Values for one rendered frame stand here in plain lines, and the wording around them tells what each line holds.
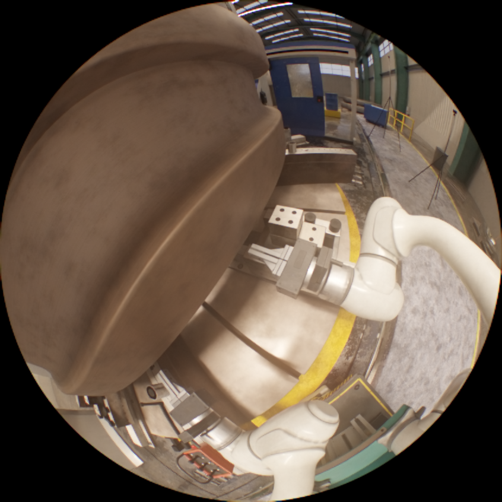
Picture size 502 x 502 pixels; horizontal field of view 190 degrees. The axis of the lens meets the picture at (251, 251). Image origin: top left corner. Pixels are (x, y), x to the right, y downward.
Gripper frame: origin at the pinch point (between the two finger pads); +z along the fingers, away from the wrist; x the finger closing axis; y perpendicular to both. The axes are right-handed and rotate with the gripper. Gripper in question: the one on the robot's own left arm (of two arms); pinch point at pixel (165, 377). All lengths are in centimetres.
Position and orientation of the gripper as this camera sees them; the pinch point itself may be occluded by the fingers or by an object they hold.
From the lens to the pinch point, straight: 47.0
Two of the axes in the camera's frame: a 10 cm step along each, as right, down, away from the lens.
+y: 2.3, 5.0, 8.4
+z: -7.5, -4.6, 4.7
